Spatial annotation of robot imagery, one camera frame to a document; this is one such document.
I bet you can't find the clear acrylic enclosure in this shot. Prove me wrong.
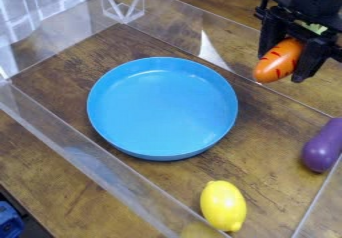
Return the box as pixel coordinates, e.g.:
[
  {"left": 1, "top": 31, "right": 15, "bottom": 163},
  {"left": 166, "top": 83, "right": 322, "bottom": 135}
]
[{"left": 0, "top": 0, "right": 342, "bottom": 238}]

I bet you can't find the blue object at corner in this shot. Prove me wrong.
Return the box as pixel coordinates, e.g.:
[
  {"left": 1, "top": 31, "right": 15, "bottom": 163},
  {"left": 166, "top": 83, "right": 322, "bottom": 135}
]
[{"left": 0, "top": 201, "right": 24, "bottom": 238}]

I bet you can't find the yellow toy lemon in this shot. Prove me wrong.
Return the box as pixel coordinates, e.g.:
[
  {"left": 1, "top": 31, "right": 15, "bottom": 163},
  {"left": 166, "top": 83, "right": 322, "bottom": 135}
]
[{"left": 201, "top": 180, "right": 247, "bottom": 232}]

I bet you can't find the blue round plate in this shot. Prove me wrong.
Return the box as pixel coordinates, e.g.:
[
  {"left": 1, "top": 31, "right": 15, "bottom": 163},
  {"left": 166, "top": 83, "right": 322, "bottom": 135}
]
[{"left": 87, "top": 57, "right": 238, "bottom": 161}]

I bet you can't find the purple toy eggplant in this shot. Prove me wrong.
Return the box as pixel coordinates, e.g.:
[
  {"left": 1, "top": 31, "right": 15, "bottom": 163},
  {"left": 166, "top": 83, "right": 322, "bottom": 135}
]
[{"left": 302, "top": 117, "right": 342, "bottom": 173}]

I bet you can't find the orange toy carrot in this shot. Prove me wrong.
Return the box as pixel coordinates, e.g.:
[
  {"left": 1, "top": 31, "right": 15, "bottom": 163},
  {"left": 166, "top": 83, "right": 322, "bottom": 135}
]
[{"left": 253, "top": 36, "right": 305, "bottom": 84}]

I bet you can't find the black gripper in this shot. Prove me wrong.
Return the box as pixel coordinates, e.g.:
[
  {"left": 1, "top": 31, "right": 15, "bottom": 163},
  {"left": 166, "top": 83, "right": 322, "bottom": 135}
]
[{"left": 255, "top": 0, "right": 342, "bottom": 83}]

